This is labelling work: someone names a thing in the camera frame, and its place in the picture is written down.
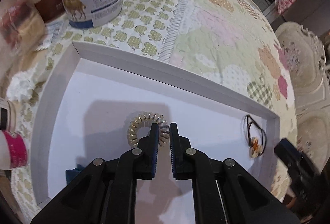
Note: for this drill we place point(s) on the white crumpled tissue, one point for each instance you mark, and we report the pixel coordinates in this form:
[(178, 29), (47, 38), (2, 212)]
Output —
[(19, 86)]

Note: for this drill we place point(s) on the white bottle black band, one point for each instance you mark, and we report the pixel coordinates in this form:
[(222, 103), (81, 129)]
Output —
[(7, 114)]

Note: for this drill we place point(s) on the small white sachet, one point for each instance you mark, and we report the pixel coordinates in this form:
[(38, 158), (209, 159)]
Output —
[(52, 33)]

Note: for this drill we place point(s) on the cream ornate chair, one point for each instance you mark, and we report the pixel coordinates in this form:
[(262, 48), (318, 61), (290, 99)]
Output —
[(301, 66)]

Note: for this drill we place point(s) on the teal cloth piece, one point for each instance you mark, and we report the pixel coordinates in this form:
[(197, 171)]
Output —
[(73, 172)]

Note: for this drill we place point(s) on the white shallow box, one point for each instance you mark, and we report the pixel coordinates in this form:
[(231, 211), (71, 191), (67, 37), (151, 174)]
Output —
[(108, 90)]

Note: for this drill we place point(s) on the white bottle pink label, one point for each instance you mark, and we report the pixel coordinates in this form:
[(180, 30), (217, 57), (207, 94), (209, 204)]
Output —
[(13, 149)]

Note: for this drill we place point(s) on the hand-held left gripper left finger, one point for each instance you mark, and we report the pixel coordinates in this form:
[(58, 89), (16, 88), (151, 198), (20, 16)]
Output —
[(155, 146)]

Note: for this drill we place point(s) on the patchwork quilted tablecloth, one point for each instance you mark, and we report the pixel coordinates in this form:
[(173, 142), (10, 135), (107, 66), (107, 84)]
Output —
[(206, 46)]

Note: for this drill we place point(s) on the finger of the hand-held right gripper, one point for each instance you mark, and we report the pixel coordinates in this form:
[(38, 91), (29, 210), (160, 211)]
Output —
[(286, 144)]

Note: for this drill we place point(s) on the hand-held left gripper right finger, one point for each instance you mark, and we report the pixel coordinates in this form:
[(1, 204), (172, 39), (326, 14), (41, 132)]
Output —
[(172, 146)]

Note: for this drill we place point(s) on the clear snack packet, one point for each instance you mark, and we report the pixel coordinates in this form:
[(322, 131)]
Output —
[(20, 25)]

